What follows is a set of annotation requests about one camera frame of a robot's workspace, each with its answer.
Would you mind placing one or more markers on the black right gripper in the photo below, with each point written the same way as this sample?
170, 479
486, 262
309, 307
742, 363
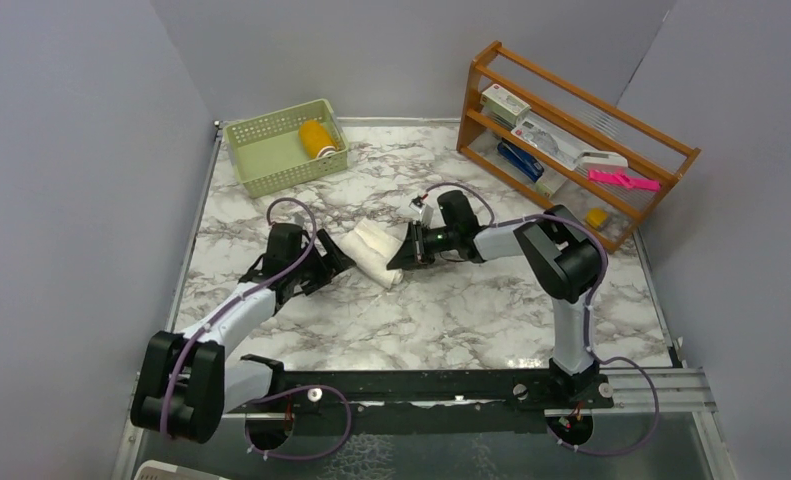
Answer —
412, 252

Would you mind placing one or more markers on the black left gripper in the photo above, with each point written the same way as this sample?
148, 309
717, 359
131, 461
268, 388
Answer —
333, 263

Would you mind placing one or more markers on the white towel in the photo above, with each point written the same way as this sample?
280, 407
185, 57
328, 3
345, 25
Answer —
371, 248

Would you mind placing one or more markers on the yellow brown bear towel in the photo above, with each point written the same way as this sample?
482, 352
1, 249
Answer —
316, 140

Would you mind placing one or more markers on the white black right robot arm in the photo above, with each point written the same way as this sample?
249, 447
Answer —
567, 261

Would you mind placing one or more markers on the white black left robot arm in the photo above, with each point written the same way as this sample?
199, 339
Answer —
184, 386

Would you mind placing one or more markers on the light green plastic basket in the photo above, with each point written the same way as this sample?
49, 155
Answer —
267, 155

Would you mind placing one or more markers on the blue flat object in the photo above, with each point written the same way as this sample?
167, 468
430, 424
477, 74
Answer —
521, 160

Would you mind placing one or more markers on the white green small box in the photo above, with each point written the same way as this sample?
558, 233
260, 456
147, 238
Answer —
506, 107

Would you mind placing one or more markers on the orange wooden shelf rack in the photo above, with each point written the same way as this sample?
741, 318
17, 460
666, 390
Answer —
652, 154

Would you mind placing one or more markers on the yellow grey sponge block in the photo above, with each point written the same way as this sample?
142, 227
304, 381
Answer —
597, 218

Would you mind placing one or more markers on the pink clip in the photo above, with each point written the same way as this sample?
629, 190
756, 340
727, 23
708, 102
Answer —
619, 178

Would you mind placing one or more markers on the white device on shelf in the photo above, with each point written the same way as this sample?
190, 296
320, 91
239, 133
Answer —
604, 161

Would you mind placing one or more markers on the white basket at bottom edge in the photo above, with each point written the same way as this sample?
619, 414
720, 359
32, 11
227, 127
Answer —
156, 470

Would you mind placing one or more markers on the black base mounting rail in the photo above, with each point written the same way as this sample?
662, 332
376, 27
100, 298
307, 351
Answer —
415, 402

